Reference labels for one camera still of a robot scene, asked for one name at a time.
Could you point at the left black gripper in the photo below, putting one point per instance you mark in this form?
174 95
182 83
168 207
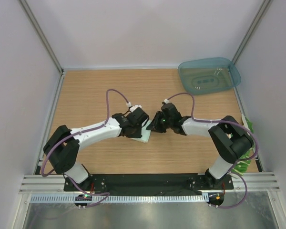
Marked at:
137 134

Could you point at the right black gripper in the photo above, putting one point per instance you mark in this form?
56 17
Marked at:
155 125

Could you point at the light mint green towel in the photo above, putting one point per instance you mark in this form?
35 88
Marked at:
145 134

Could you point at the teal transparent plastic basin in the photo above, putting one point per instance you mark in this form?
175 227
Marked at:
210 75

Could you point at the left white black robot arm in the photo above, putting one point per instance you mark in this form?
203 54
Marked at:
63 146

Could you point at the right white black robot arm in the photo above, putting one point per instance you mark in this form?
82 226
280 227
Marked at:
230 138

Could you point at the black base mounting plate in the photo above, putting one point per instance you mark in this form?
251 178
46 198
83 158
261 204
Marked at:
112 182

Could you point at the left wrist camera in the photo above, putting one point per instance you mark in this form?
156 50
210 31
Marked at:
137 115

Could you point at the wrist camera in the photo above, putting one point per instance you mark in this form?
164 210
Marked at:
137 115
170 112

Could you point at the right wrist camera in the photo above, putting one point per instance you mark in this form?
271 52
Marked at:
170 112

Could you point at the white slotted cable duct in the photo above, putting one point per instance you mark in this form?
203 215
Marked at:
78 198

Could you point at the aluminium front rail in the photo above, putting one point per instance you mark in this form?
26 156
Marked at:
262 181

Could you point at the right aluminium frame post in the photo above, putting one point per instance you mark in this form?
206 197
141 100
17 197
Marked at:
252 28

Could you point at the aluminium frame post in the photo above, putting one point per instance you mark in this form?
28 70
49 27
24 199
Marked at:
252 28
34 22

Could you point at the left aluminium frame post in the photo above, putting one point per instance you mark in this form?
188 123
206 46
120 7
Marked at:
34 22

